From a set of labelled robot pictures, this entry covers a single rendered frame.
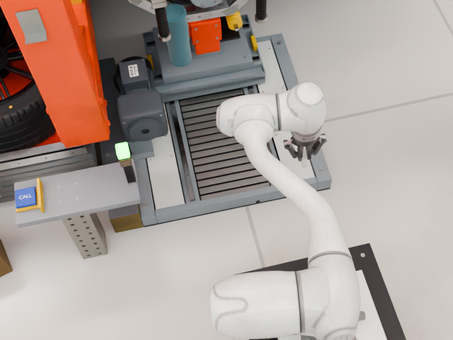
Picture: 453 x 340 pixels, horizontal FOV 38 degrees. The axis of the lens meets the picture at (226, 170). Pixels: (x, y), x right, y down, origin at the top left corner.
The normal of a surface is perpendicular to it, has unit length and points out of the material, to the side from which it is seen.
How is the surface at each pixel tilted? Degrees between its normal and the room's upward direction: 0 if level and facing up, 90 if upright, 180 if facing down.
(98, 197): 0
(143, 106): 0
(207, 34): 90
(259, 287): 11
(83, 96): 90
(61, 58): 90
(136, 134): 90
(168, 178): 0
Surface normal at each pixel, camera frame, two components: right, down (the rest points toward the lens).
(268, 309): -0.06, -0.04
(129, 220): 0.21, 0.84
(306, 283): 0.00, -0.65
